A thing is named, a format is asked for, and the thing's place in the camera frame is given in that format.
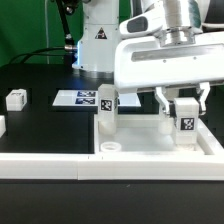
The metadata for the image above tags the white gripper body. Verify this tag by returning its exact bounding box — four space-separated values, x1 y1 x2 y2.
114 11 224 93

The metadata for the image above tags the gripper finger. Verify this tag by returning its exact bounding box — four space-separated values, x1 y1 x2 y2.
154 87 176 117
196 82 210 115

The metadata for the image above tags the white square table top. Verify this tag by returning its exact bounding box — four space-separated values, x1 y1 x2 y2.
93 113 224 156

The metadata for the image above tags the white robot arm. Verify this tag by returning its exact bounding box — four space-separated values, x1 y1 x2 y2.
73 0 224 114

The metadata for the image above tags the white marker sheet with tags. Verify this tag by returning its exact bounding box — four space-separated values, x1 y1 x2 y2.
53 90 141 107

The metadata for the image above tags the black cable bundle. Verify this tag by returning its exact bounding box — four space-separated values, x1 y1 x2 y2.
8 0 79 65

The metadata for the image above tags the white thin cable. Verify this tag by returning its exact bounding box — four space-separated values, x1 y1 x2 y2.
44 0 50 65

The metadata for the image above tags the white U-shaped fence frame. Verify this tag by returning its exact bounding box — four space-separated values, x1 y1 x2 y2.
0 116 224 180

